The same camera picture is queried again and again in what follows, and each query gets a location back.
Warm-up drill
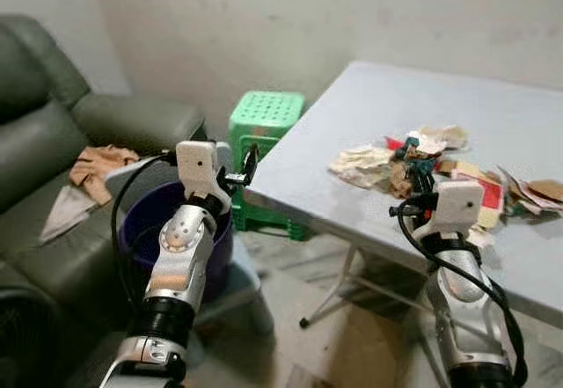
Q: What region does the red and white packet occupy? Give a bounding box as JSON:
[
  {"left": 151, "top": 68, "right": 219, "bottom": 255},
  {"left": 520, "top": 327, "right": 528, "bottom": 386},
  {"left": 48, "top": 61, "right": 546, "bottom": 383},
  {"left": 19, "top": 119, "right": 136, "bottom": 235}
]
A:
[{"left": 450, "top": 171, "right": 508, "bottom": 230}]

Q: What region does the grey plastic stool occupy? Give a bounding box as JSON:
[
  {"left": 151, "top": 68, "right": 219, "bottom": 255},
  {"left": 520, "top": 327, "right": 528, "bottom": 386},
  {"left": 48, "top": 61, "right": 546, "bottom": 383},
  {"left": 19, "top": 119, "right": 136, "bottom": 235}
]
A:
[{"left": 186, "top": 237, "right": 275, "bottom": 340}]

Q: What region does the grey folding table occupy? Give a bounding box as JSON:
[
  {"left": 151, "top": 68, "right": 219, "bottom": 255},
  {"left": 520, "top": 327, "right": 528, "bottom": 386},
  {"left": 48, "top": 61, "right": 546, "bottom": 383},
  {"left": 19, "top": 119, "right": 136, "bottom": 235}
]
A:
[{"left": 241, "top": 61, "right": 563, "bottom": 329}]

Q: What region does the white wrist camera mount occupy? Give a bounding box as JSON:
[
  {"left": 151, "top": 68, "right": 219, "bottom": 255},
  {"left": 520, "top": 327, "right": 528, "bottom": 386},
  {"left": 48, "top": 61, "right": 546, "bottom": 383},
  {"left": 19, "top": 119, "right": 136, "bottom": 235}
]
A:
[
  {"left": 421, "top": 180, "right": 486, "bottom": 241},
  {"left": 175, "top": 141, "right": 222, "bottom": 201}
]

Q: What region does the white crumpled tissue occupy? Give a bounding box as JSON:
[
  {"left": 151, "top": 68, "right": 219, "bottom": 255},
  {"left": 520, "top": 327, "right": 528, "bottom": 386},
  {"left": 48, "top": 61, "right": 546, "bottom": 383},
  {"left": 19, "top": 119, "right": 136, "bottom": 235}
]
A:
[{"left": 406, "top": 125, "right": 470, "bottom": 157}]

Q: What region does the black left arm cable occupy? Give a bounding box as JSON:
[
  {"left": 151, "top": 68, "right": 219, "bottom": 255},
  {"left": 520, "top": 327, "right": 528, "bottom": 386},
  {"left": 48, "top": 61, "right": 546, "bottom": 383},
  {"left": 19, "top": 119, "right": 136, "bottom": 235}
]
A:
[{"left": 109, "top": 152, "right": 179, "bottom": 311}]

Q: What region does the purple plastic bucket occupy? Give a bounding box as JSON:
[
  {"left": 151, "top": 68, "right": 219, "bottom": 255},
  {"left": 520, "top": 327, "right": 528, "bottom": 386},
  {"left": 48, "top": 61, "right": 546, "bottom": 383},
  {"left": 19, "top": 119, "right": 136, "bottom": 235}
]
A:
[{"left": 118, "top": 180, "right": 235, "bottom": 303}]

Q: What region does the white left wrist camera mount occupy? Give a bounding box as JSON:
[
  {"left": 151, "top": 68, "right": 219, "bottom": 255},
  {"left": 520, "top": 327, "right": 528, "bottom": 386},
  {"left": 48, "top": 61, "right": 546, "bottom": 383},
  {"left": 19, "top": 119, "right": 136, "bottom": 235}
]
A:
[{"left": 175, "top": 141, "right": 222, "bottom": 201}]

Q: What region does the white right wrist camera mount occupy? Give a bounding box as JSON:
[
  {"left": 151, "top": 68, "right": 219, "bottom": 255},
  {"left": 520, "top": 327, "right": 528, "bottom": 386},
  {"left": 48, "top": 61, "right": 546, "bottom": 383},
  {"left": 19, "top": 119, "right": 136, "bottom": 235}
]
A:
[{"left": 421, "top": 180, "right": 486, "bottom": 241}]

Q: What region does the brown crumpled cloth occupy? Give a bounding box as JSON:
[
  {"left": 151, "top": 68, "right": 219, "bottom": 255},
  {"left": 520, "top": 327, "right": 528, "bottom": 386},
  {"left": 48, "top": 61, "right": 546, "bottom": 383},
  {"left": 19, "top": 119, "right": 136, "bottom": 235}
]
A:
[{"left": 69, "top": 145, "right": 141, "bottom": 206}]

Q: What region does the dark green leather sofa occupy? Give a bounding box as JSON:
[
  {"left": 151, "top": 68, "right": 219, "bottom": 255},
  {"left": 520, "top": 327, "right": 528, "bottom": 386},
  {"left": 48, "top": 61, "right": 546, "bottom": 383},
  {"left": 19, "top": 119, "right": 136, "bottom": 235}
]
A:
[{"left": 0, "top": 14, "right": 208, "bottom": 358}]

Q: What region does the white torn card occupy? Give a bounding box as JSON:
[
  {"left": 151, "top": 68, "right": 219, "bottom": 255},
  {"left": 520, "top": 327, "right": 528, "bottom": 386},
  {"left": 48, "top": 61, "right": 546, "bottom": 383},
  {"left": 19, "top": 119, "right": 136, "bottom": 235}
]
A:
[{"left": 499, "top": 165, "right": 563, "bottom": 219}]

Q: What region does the brown cardboard piece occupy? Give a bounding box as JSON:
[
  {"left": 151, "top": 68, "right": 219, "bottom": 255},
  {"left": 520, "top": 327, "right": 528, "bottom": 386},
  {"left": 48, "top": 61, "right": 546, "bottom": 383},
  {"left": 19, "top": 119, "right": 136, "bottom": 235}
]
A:
[{"left": 527, "top": 179, "right": 563, "bottom": 203}]

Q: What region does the brown crumpled paper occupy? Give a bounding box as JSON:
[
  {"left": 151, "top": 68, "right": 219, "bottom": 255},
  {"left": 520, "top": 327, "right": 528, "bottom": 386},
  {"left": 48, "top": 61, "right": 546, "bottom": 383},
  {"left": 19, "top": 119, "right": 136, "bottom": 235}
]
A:
[{"left": 387, "top": 161, "right": 416, "bottom": 199}]

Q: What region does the white crumpled paper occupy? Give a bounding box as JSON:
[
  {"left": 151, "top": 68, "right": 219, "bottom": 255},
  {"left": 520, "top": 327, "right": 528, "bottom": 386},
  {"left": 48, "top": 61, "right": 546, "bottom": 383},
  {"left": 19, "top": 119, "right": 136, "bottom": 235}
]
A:
[{"left": 329, "top": 145, "right": 398, "bottom": 191}]

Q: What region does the green plastic stool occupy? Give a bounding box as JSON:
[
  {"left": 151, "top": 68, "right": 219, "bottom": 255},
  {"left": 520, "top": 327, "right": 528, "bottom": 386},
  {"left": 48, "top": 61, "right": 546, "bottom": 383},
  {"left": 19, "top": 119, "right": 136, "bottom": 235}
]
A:
[{"left": 228, "top": 90, "right": 310, "bottom": 241}]

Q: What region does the pale grey folded cloth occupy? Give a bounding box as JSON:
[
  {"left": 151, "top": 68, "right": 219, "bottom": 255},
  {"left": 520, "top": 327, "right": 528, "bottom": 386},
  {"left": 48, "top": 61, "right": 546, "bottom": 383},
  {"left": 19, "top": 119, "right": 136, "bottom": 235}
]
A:
[{"left": 39, "top": 184, "right": 99, "bottom": 245}]

